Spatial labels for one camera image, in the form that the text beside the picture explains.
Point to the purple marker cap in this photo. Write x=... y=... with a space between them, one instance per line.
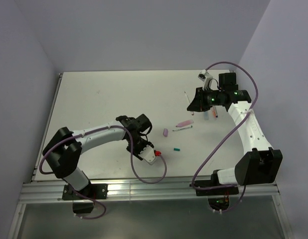
x=165 y=132

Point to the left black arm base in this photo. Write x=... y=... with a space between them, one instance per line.
x=86 y=200

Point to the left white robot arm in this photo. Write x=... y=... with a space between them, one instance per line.
x=65 y=148

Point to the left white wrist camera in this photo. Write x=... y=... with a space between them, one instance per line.
x=148 y=155

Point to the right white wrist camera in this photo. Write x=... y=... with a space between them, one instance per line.
x=206 y=78

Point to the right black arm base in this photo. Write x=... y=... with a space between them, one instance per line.
x=232 y=190

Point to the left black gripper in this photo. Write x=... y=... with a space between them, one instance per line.
x=136 y=152

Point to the white thin pen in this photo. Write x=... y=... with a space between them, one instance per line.
x=189 y=102

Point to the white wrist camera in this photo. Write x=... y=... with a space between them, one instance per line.
x=206 y=78
x=148 y=155

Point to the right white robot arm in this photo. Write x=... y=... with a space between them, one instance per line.
x=260 y=162

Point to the aluminium rail frame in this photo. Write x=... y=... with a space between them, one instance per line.
x=169 y=209

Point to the pink highlighter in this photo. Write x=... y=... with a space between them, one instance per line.
x=185 y=123

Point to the teal thin pen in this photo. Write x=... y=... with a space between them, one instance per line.
x=183 y=128

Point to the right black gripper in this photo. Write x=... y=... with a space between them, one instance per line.
x=199 y=104

